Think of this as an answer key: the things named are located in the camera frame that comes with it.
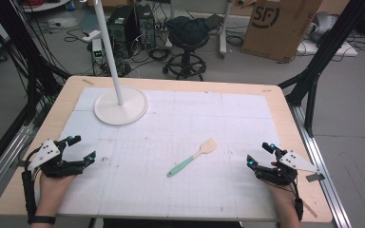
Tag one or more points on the white gridded mat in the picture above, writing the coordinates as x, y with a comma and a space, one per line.
177, 133

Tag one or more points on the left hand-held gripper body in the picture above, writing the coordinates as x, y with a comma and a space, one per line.
49, 152

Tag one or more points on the black wristband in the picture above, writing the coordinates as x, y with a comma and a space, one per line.
42, 219

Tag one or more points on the black stool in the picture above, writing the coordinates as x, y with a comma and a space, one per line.
185, 61

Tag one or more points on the black tape piece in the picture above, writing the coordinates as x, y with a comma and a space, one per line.
315, 177

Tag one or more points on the aluminium rail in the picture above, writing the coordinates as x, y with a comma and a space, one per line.
3, 161
320, 167

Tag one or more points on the slim black computer tower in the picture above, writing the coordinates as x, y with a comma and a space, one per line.
145, 27

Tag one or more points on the black metal frame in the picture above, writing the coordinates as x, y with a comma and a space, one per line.
28, 63
326, 50

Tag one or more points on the white flat board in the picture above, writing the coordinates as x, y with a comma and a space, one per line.
329, 49

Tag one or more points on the white lamp stand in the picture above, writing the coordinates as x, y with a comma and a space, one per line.
120, 109

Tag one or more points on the person's right hand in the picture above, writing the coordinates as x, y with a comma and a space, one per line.
282, 193

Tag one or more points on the small white device green light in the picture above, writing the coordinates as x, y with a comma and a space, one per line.
97, 50

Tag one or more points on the dark cloth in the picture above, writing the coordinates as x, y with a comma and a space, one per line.
187, 30

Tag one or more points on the brown tape strip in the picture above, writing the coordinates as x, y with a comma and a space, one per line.
88, 82

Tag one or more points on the large black computer tower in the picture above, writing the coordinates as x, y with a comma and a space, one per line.
122, 31

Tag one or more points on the white power strip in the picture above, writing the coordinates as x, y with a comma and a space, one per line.
91, 36

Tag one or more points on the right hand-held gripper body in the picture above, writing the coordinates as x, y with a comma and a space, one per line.
285, 166

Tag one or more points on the person's left hand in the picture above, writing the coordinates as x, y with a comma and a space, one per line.
54, 188

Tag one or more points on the brown cardboard box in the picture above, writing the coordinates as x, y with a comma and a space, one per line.
278, 31

